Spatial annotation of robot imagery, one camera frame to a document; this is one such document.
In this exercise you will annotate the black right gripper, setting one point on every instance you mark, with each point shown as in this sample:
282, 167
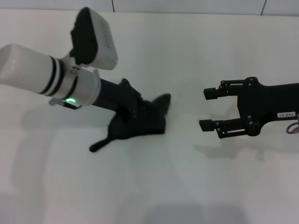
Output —
268, 105

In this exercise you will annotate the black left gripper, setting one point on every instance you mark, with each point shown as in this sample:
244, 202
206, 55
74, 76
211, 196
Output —
114, 98

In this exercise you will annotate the dark blue rag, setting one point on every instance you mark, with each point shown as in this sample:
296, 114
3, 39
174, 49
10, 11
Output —
149, 123

